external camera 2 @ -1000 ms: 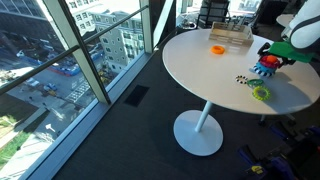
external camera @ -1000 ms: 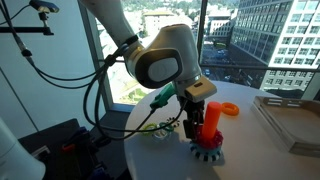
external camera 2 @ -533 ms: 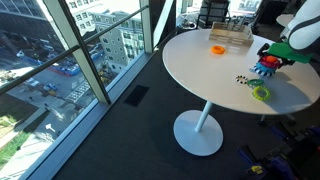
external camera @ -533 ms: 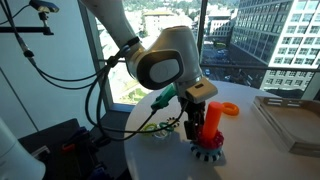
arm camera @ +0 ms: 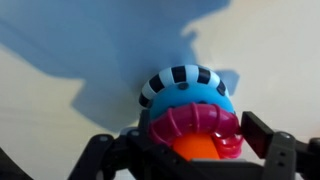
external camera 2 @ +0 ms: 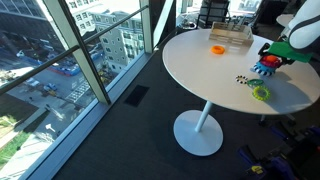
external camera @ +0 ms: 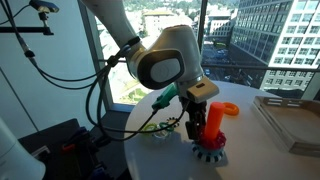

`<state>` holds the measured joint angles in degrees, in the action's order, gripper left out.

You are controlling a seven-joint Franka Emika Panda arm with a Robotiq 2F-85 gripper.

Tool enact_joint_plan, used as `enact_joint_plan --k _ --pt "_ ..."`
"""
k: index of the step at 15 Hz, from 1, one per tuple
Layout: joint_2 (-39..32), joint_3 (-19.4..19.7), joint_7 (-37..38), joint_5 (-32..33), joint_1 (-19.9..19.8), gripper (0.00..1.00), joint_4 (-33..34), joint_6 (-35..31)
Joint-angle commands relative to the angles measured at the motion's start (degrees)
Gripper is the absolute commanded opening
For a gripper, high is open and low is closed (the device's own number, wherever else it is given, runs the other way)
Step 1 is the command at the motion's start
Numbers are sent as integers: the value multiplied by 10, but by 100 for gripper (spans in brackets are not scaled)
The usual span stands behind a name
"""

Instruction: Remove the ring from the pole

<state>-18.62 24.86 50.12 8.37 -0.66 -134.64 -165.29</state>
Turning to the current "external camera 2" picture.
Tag blue black clamp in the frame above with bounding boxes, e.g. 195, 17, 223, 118
237, 145, 266, 180

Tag yellow green ring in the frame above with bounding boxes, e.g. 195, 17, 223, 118
251, 85, 272, 102

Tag orange dotted ring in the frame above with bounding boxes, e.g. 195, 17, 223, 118
210, 44, 226, 56

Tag small white background table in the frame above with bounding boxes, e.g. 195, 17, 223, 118
275, 13, 295, 28

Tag black floor vent grille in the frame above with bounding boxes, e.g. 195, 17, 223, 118
123, 84, 151, 109

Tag orange stacking pole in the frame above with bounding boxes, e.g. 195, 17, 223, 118
265, 54, 280, 64

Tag white round pedestal table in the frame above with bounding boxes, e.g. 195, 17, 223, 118
161, 27, 320, 158

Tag dark window frame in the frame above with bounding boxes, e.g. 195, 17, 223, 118
0, 0, 176, 180

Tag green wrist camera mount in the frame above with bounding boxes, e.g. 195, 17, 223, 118
267, 40, 314, 65

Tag clear rectangular tray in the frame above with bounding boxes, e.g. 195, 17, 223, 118
208, 21, 255, 47

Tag green bumpy ring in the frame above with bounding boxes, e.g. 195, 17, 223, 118
246, 78, 265, 89

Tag black background chair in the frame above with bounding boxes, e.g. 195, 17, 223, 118
195, 0, 232, 30

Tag small black white striped ring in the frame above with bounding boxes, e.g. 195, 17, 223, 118
234, 74, 249, 85

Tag red ribbed translucent ring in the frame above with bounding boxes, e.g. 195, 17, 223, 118
259, 55, 283, 70

